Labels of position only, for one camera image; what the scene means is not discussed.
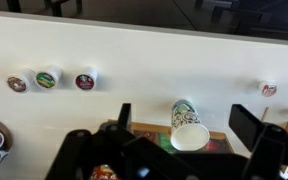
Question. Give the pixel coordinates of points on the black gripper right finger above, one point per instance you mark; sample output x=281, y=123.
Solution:
x=265, y=142

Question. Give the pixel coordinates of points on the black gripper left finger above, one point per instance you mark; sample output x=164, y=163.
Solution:
x=82, y=151

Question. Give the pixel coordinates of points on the maroon lid coffee pod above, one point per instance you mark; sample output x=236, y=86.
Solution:
x=86, y=78

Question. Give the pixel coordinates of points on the green lid coffee pod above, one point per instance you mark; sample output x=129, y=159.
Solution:
x=48, y=77

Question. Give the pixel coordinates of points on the wooden stir stick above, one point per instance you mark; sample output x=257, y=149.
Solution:
x=265, y=113

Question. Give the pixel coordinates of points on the red lid creamer cup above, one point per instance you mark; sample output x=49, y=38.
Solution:
x=267, y=88

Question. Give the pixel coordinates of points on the patterned paper cup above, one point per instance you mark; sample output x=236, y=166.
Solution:
x=187, y=131

